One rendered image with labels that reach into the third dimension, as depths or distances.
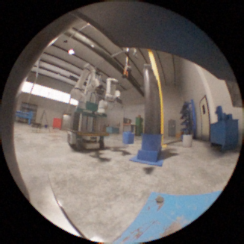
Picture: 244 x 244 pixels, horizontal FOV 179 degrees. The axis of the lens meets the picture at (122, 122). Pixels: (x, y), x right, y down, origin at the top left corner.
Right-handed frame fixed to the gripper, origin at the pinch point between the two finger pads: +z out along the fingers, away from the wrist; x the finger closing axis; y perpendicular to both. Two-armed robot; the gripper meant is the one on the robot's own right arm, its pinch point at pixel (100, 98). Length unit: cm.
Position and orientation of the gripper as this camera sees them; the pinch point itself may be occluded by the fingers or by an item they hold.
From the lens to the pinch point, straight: 102.1
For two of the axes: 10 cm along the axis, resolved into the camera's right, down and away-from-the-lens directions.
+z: 3.4, 9.1, -2.3
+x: -5.2, -0.2, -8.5
